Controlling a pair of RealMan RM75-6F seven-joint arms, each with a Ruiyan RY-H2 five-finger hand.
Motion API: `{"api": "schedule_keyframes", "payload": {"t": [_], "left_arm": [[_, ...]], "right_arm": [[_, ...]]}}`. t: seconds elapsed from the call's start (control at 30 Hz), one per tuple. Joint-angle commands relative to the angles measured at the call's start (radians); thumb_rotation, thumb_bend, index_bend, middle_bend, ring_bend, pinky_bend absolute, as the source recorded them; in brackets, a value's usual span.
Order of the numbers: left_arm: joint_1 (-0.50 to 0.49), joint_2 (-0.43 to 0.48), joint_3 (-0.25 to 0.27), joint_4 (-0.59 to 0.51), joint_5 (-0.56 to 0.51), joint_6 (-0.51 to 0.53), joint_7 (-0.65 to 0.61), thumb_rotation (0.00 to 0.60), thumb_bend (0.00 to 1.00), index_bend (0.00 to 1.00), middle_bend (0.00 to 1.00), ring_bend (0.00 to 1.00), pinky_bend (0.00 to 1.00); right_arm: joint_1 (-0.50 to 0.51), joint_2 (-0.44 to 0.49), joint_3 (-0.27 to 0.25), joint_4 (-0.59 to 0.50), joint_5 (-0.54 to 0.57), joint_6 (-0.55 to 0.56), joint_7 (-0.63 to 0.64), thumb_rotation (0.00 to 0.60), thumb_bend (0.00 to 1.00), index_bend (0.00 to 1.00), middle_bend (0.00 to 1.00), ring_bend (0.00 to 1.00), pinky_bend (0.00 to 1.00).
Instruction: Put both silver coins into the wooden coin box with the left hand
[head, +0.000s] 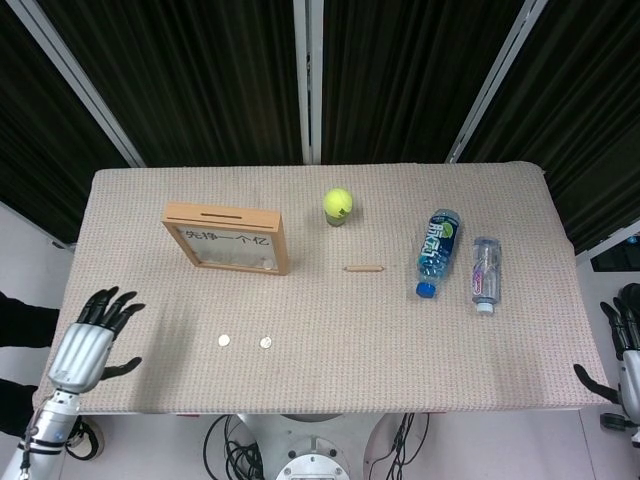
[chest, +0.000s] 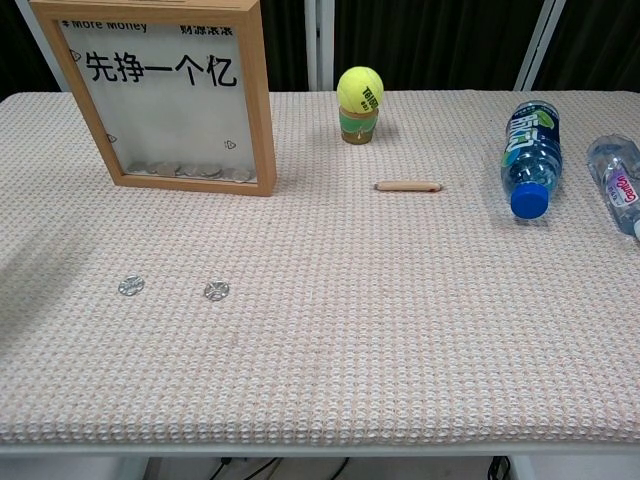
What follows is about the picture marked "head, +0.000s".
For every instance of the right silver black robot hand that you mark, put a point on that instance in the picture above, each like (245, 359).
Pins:
(631, 370)

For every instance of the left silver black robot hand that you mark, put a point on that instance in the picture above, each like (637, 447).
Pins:
(80, 352)

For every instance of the silver coin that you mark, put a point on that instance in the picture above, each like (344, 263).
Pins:
(265, 343)
(223, 340)

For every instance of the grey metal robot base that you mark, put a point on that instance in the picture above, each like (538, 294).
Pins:
(310, 450)

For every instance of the black caster wheel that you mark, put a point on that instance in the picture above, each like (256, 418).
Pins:
(616, 421)

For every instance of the person in black clothes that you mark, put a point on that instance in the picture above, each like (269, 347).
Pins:
(20, 320)

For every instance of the black white shoe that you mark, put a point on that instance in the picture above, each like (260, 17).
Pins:
(87, 440)

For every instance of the dark screen panel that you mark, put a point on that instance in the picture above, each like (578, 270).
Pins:
(617, 257)

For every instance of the clear plastic water bottle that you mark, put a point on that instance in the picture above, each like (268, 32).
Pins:
(486, 272)

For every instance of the blue label drink bottle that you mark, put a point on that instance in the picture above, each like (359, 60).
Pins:
(437, 250)

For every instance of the black pleated curtain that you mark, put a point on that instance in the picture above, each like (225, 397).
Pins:
(190, 75)
(590, 125)
(410, 75)
(40, 125)

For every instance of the beige woven table cloth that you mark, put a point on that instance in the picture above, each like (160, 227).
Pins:
(350, 340)

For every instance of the thin wooden stick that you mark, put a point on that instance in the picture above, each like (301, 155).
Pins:
(364, 268)

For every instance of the yellow tennis ball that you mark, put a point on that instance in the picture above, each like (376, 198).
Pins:
(337, 201)

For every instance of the wooden coin box frame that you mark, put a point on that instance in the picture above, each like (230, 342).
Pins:
(220, 216)

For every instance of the white frame post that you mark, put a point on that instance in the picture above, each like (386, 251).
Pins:
(76, 75)
(299, 75)
(500, 75)

